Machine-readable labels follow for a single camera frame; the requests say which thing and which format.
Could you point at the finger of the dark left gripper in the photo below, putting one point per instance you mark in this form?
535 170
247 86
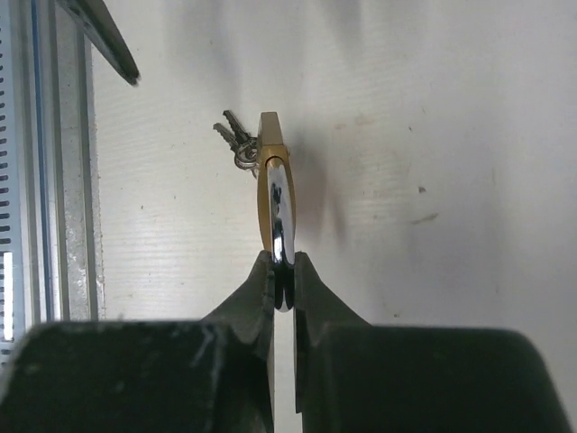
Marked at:
96 22

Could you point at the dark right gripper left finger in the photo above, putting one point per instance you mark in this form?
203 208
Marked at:
207 375

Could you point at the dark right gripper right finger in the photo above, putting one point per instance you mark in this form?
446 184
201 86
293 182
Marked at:
352 376

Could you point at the white slotted cable duct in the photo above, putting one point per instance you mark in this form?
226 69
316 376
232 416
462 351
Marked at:
12 291

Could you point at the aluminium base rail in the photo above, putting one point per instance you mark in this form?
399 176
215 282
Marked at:
55 130

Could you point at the large brass padlock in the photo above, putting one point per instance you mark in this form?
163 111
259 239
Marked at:
266 156

